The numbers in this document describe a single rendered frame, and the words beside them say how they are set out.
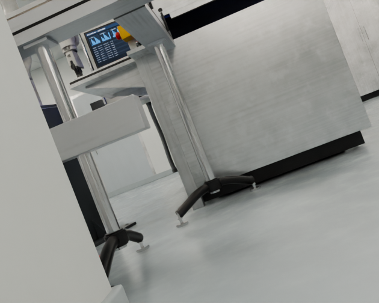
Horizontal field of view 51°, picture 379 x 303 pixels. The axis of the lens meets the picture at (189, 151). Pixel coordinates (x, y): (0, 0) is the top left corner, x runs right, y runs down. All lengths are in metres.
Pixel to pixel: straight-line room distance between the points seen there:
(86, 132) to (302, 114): 1.16
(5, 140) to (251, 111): 1.56
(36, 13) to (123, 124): 0.46
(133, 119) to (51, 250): 0.72
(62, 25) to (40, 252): 0.91
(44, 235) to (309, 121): 1.64
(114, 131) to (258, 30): 1.08
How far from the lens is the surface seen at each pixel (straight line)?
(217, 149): 2.10
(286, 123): 2.11
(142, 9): 1.53
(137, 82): 2.28
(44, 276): 0.68
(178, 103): 1.90
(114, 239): 1.38
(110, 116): 1.36
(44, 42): 1.49
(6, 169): 0.69
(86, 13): 1.42
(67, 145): 1.42
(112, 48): 3.32
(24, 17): 1.51
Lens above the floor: 0.31
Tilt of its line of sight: level
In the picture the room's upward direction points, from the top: 21 degrees counter-clockwise
